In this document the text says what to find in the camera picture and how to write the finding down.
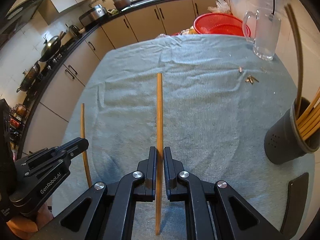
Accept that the light wooden chopstick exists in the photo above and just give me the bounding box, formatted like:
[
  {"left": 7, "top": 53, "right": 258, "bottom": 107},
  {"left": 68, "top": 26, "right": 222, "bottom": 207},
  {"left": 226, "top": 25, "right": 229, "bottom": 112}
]
[{"left": 155, "top": 73, "right": 163, "bottom": 235}]

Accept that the person's left hand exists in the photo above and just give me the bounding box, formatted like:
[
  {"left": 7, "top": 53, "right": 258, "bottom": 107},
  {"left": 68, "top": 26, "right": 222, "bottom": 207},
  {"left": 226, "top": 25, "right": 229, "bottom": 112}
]
[{"left": 6, "top": 202, "right": 54, "bottom": 239}]

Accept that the wooden chopstick on cloth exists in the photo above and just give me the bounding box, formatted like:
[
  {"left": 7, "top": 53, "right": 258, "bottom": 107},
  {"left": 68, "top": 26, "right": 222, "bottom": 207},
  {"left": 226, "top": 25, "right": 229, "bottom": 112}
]
[{"left": 80, "top": 102, "right": 93, "bottom": 189}]

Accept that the grey-green table cloth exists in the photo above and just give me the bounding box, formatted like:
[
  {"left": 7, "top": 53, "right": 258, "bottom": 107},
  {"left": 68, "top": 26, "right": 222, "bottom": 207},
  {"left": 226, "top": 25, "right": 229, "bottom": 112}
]
[{"left": 51, "top": 34, "right": 316, "bottom": 240}]

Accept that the black chopstick holder cup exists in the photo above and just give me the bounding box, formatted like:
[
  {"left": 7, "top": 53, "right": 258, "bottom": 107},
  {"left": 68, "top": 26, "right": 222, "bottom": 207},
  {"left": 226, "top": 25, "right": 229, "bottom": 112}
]
[{"left": 264, "top": 104, "right": 319, "bottom": 165}]

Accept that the black flat phone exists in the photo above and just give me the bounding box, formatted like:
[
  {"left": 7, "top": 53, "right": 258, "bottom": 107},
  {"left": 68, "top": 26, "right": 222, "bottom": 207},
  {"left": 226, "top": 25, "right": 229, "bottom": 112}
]
[{"left": 280, "top": 172, "right": 309, "bottom": 239}]

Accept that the small nut shells pile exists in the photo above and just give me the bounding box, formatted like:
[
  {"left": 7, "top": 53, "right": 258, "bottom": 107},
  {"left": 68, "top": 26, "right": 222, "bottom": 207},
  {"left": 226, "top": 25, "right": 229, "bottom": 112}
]
[{"left": 238, "top": 67, "right": 259, "bottom": 84}]

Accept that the black wok on stove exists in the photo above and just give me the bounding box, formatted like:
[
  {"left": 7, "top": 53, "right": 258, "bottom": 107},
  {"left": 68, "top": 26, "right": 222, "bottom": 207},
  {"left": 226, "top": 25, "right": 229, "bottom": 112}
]
[{"left": 39, "top": 31, "right": 67, "bottom": 62}]

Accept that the chopstick in holder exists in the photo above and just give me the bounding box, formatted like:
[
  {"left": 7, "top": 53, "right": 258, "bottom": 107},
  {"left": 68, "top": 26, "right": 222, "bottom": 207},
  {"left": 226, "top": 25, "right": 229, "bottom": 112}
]
[
  {"left": 297, "top": 87, "right": 320, "bottom": 125},
  {"left": 299, "top": 114, "right": 319, "bottom": 140}
]

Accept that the red plastic basket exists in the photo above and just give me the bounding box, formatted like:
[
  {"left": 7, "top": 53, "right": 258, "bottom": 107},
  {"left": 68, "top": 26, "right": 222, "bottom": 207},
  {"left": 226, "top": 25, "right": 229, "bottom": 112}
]
[{"left": 193, "top": 12, "right": 245, "bottom": 36}]

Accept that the steel rice cooker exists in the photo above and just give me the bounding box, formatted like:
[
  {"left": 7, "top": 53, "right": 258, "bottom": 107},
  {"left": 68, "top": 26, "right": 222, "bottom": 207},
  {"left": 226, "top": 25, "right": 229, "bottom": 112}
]
[{"left": 79, "top": 4, "right": 107, "bottom": 27}]

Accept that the dark cooking pot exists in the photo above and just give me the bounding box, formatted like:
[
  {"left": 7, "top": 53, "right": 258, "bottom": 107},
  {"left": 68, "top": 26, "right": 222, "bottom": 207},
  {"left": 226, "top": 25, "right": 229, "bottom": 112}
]
[{"left": 113, "top": 0, "right": 131, "bottom": 11}]

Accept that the clear glass mug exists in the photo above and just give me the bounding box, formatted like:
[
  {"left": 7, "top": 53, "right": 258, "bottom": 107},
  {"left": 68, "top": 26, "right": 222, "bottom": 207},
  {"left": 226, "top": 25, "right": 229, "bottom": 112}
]
[{"left": 242, "top": 9, "right": 281, "bottom": 61}]

